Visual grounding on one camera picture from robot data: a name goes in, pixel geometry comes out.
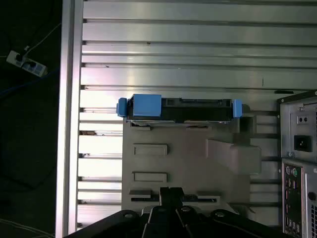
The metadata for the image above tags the hard disk in blue carrier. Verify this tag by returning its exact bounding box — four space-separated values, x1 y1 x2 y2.
116 93 243 124

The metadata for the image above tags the thin white cable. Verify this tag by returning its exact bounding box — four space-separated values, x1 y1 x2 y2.
24 22 62 52

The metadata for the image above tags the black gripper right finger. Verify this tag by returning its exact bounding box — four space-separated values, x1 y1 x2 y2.
170 187 294 238

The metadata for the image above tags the white power strip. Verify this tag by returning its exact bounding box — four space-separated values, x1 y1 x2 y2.
6 49 49 76

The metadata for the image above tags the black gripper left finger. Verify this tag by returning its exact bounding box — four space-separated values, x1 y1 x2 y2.
61 187 184 238

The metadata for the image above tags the blue cable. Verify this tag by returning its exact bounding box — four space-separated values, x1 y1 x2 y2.
0 68 60 96

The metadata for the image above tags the silver PC case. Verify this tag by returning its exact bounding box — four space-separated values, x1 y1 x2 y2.
276 90 317 238

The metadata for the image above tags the white floor cable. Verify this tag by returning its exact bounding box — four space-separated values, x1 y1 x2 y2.
0 218 55 238

